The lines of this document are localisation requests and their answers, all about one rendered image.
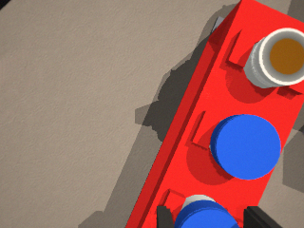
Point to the red tube rack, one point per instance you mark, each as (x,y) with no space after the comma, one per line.
(218,89)

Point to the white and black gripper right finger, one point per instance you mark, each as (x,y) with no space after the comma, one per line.
(254,217)

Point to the dark grey bolted mounting bracket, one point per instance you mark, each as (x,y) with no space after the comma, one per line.
(219,20)

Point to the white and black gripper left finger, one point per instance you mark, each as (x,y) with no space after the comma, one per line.
(164,217)

